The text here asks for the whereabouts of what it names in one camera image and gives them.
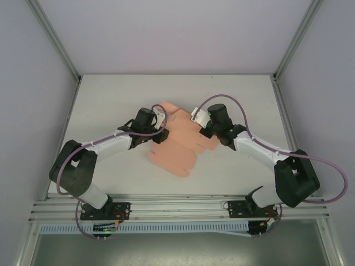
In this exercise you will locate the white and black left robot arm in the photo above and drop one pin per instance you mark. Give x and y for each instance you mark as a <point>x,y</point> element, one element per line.
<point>75,177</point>

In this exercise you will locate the aluminium table side rail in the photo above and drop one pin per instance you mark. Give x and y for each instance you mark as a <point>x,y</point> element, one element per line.
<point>285,116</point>
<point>69,116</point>

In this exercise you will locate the aluminium frame leg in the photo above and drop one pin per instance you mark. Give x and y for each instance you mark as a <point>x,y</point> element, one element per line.
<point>26,243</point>
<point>331,243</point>

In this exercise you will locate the black frame corner bracket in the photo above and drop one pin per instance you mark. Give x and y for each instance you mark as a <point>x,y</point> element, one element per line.
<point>275,77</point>
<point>79,79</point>

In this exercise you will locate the aluminium rail beam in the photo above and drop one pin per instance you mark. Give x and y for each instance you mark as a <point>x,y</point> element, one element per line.
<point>177,206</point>

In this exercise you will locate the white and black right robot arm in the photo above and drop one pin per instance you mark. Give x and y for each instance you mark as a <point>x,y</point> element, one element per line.
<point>294,180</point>

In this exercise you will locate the pink corrugated cardboard box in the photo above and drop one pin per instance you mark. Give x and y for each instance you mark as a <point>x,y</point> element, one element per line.
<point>177,149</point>

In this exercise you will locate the black electronics board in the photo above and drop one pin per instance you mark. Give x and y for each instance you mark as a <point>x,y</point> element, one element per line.
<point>256,230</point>
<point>101,230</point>

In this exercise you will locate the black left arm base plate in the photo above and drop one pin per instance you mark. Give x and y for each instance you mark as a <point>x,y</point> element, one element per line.
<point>123,207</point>

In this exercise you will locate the aluminium frame post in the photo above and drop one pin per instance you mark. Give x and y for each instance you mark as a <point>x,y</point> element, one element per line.
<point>299,36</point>
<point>52,36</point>

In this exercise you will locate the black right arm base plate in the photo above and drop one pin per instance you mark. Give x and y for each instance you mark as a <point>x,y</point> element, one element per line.
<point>235,209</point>

